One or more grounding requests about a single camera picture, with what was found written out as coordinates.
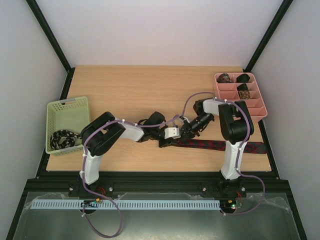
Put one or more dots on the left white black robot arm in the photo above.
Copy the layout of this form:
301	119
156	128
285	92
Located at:
101	134

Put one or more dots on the black rolled tie back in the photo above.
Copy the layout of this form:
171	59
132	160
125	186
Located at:
243	78

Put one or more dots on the black rolled tie middle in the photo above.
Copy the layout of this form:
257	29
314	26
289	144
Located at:
242	87

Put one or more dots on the black white patterned tie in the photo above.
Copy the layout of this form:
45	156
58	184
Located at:
62	139

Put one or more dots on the pink divided organizer tray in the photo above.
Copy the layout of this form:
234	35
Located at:
256	106

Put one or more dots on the brown patterned rolled tie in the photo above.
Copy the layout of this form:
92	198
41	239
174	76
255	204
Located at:
244	95

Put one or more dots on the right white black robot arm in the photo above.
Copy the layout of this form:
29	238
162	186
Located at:
236	127

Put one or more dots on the light blue cable duct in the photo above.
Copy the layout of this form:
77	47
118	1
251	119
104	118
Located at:
73	204

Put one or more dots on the black frame post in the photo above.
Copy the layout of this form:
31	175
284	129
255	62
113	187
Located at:
38	14
276	20

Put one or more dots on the left black frame post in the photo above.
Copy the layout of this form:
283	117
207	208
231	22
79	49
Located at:
38	14

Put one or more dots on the black rolled tie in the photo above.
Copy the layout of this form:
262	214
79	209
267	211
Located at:
242	87
243	78

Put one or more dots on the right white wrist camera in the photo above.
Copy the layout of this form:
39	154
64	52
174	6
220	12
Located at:
183	119

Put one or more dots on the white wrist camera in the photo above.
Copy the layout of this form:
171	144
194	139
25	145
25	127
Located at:
172	132
183	119

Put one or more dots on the right black frame post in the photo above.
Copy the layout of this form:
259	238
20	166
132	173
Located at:
276	20

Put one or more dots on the dark floral rolled tie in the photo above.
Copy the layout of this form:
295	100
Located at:
224	78

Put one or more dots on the green plastic basket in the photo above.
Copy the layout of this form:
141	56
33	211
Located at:
72	114

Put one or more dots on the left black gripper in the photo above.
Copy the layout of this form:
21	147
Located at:
168	142

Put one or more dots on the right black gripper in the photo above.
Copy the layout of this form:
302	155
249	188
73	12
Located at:
188	128

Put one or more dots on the black aluminium frame rail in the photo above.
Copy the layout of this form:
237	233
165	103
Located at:
113	184

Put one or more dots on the red navy striped tie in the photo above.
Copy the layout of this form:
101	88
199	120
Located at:
218	145

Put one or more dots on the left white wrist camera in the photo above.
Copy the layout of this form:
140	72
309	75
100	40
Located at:
172	132

